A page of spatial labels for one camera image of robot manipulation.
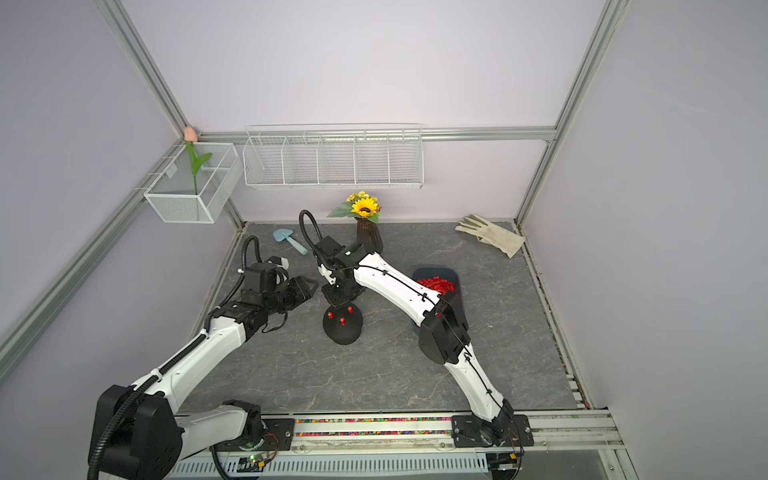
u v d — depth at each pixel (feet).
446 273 3.51
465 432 2.40
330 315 2.70
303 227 2.24
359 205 3.00
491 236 3.80
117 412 1.26
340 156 3.24
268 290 2.16
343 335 2.84
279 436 2.40
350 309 2.73
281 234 3.80
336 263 2.02
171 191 2.68
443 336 1.78
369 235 3.39
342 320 2.65
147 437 1.29
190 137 2.93
